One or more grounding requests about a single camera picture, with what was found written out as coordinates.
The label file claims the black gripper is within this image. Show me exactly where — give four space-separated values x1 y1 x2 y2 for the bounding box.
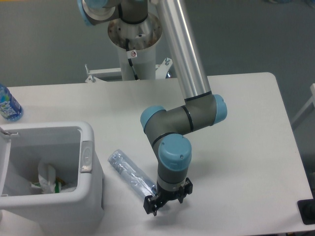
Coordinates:
143 177 193 216

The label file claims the crushed clear plastic bottle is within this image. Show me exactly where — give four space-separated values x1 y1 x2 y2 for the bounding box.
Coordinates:
108 149 157 200

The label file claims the white paper trash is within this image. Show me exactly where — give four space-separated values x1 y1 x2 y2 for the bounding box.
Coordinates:
30 161 77 194

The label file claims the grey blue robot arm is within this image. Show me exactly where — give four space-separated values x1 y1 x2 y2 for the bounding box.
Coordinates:
77 0 227 214

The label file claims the white plastic trash can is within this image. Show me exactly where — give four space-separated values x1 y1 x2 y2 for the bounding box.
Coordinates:
0 121 103 224

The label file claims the black clamp at table edge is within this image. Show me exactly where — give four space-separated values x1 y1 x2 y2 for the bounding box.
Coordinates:
297 199 315 225

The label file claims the blue labelled water bottle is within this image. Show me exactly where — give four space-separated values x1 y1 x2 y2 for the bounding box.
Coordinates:
0 84 24 121

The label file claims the white pedestal base frame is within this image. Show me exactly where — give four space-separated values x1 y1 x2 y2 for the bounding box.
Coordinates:
85 58 173 83

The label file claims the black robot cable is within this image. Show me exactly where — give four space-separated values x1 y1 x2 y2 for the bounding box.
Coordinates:
125 37 139 81

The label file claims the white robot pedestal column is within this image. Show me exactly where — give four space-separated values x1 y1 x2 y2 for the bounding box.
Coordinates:
108 13 162 81

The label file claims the white frame at right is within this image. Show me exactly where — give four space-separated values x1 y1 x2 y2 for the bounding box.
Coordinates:
291 83 315 130

